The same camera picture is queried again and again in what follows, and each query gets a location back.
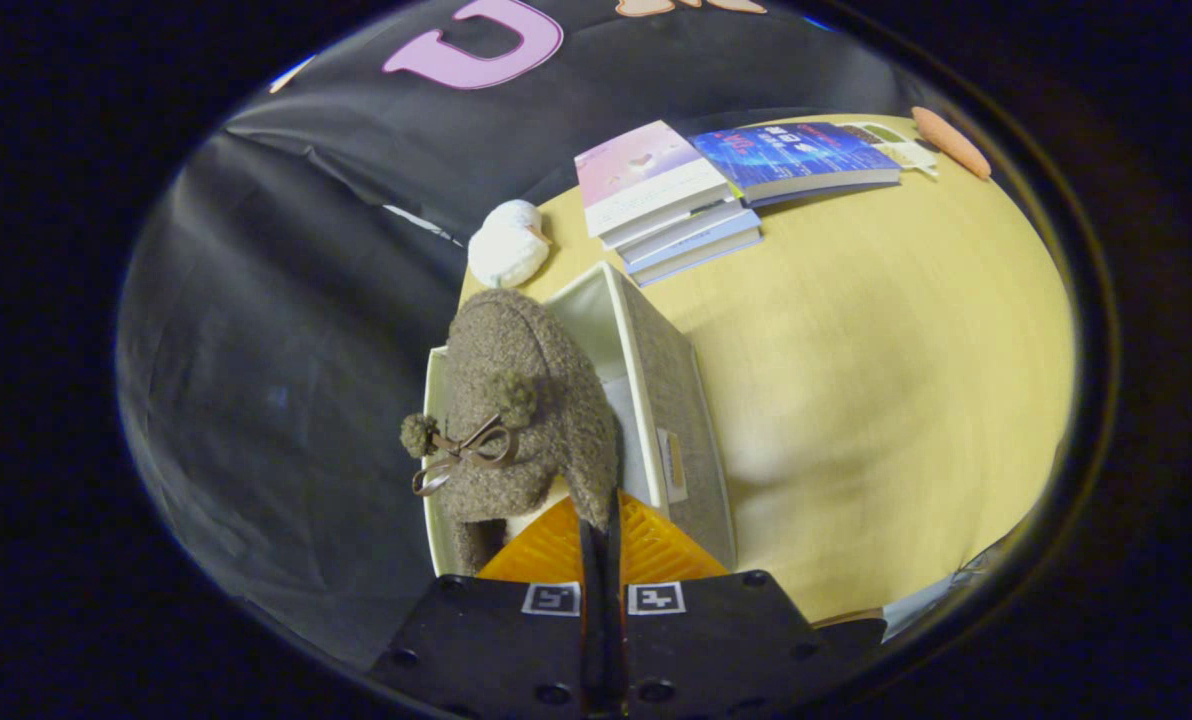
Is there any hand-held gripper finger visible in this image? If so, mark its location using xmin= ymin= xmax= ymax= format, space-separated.
xmin=604 ymin=490 xmax=843 ymax=720
xmin=371 ymin=490 xmax=605 ymax=720

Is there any white book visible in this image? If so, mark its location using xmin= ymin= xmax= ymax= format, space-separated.
xmin=601 ymin=196 xmax=747 ymax=253

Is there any brown fuzzy shoe with bow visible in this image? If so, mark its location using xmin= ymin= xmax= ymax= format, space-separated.
xmin=401 ymin=290 xmax=623 ymax=576

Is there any orange fuzzy pad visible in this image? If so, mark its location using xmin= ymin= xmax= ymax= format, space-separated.
xmin=911 ymin=106 xmax=993 ymax=181

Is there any pink book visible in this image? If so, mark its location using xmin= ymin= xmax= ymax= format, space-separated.
xmin=574 ymin=120 xmax=733 ymax=239

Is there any white duck plush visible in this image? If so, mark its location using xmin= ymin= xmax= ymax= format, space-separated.
xmin=468 ymin=200 xmax=554 ymax=290

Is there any pale blue book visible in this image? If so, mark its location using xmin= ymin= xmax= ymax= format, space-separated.
xmin=618 ymin=208 xmax=763 ymax=288

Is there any white compartment tray with grains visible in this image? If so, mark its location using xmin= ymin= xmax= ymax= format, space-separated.
xmin=841 ymin=120 xmax=939 ymax=179

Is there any black backdrop cloth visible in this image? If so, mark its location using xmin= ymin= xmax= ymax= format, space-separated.
xmin=116 ymin=0 xmax=917 ymax=671

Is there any grey fabric storage box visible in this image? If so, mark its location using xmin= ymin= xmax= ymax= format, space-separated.
xmin=423 ymin=262 xmax=738 ymax=578

